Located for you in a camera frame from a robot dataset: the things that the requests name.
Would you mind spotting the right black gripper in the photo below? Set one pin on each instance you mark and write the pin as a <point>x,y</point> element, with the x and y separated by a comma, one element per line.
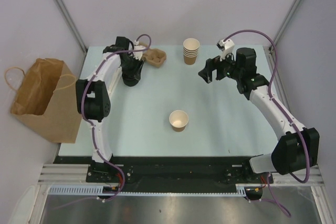
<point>211,64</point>

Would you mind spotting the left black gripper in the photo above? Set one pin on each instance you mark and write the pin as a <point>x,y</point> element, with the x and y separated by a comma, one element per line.
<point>138,65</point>

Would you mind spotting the brown pulp cup carrier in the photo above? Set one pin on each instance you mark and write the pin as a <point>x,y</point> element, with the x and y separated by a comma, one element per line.
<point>154,57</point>

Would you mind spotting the single brown paper cup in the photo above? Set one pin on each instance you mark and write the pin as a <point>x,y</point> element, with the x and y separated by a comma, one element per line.
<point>178,120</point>

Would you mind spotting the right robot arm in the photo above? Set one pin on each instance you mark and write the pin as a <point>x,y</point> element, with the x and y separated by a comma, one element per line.
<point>297,146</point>

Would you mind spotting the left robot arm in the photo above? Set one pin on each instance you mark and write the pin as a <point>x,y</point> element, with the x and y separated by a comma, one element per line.
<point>93,102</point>

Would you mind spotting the stack of black lids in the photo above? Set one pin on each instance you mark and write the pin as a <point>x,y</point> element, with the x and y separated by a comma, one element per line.
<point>130,80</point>

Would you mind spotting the white wrapped straw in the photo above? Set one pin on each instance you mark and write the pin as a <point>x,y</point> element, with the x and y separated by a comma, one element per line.
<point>115,79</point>

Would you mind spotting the stack of paper cups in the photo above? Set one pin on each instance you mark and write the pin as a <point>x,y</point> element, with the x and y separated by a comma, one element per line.
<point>190,50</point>

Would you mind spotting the brown paper bag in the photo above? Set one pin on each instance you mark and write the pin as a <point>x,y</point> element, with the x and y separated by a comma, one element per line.
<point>46,101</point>

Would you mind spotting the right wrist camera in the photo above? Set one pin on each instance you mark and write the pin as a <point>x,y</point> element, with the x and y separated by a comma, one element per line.
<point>226,46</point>

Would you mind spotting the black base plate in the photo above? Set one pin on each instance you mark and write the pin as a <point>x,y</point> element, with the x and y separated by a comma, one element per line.
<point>189,175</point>

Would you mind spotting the aluminium frame rail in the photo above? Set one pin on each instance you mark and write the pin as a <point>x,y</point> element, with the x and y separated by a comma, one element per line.
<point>76,174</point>

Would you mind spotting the white cable duct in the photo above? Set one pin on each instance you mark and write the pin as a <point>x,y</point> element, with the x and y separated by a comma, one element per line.
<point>81,190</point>

